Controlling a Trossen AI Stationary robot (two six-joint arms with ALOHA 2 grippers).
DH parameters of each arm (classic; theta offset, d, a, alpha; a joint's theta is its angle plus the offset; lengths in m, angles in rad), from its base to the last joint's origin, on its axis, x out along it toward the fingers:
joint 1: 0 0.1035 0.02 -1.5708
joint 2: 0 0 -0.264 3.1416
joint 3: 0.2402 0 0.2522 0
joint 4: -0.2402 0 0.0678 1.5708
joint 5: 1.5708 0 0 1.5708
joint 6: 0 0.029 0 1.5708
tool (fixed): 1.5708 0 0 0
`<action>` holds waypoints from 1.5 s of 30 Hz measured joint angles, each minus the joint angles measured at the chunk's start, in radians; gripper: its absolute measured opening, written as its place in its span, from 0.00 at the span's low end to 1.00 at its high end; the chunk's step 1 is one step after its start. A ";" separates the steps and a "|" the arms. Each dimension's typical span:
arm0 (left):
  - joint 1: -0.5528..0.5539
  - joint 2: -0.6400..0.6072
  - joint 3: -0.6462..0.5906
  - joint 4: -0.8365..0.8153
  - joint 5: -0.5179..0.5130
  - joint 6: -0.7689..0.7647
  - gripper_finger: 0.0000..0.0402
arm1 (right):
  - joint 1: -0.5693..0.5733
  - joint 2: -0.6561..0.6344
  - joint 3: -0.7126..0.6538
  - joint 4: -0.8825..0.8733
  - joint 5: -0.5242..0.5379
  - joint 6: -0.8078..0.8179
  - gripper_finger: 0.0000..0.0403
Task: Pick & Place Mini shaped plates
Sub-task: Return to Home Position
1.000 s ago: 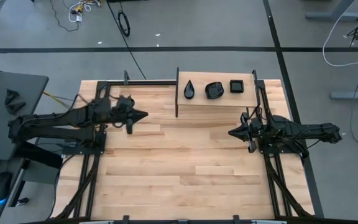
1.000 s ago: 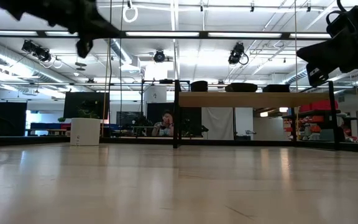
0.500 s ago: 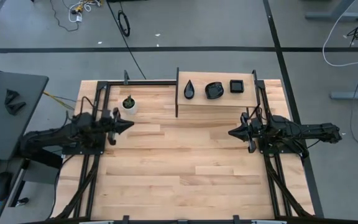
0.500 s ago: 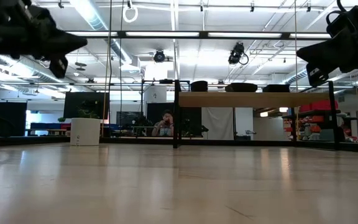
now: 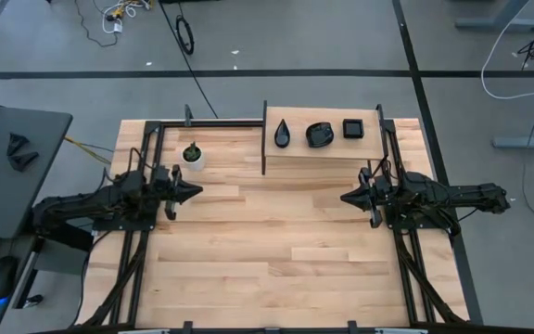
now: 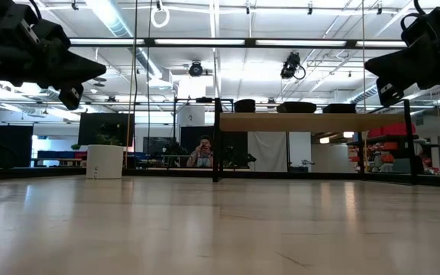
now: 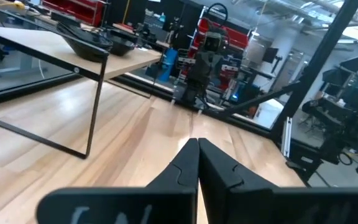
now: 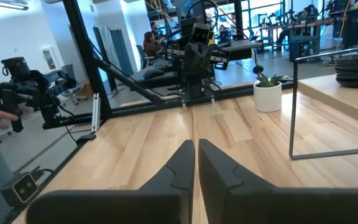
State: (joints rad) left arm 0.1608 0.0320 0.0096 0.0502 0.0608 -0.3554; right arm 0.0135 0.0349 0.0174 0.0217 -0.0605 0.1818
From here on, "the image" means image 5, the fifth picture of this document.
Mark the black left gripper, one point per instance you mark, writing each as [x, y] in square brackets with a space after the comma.
[167, 190]

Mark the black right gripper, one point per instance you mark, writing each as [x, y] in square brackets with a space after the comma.
[376, 197]

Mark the black teardrop mini plate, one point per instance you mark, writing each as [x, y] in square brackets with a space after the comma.
[282, 134]

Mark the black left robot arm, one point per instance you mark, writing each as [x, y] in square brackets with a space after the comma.
[91, 201]

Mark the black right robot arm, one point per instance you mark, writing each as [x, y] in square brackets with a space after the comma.
[448, 195]

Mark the small plant in white pot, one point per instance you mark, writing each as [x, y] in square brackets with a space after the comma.
[193, 158]

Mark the raised wooden shelf black legs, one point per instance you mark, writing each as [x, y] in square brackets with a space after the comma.
[295, 150]

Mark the black desk crossbar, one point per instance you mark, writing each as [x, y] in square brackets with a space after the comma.
[63, 234]

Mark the grey desk leg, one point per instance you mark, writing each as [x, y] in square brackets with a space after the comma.
[40, 266]

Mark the black triangular spare part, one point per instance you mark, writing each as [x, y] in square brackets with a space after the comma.
[22, 161]
[17, 143]

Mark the grey desk foot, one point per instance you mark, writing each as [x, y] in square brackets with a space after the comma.
[522, 142]
[499, 22]

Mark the black computer mouse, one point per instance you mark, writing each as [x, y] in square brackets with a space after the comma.
[2, 276]

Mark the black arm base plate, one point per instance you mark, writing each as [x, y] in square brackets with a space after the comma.
[422, 220]
[109, 223]

